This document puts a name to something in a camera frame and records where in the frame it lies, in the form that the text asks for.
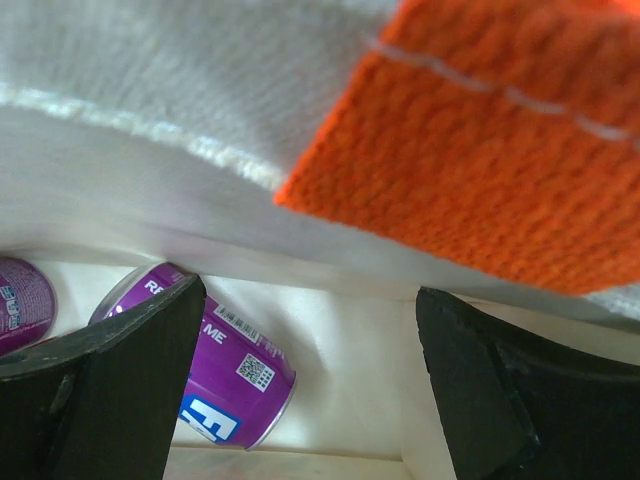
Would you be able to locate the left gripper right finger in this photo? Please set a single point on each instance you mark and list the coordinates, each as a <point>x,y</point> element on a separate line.
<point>514,405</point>

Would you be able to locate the beige canvas bag orange handles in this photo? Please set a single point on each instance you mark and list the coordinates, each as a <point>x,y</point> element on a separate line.
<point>317,163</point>

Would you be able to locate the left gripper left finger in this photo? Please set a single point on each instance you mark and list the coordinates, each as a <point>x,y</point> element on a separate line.
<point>102,402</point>

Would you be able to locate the purple can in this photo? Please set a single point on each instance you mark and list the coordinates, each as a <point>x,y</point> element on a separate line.
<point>28,305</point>
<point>239,383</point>

